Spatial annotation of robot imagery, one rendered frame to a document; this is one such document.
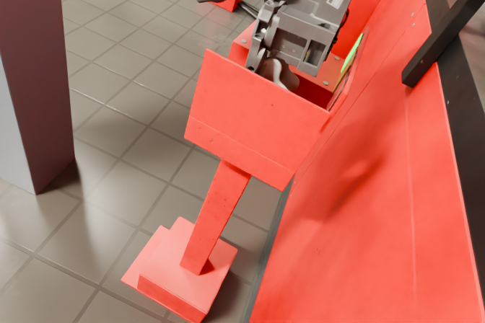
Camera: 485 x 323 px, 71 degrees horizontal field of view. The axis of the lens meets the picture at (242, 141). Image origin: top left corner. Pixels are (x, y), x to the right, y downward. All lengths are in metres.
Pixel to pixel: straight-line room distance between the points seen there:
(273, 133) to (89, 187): 0.90
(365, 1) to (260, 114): 1.10
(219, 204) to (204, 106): 0.29
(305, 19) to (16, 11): 0.62
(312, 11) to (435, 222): 0.24
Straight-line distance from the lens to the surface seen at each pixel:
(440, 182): 0.40
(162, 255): 0.98
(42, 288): 1.09
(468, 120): 0.42
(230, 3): 2.37
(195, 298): 0.96
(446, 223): 0.37
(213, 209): 0.70
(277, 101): 0.39
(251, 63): 0.38
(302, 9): 0.38
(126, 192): 1.21
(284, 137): 0.41
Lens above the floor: 1.02
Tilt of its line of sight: 44 degrees down
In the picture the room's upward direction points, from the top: 24 degrees clockwise
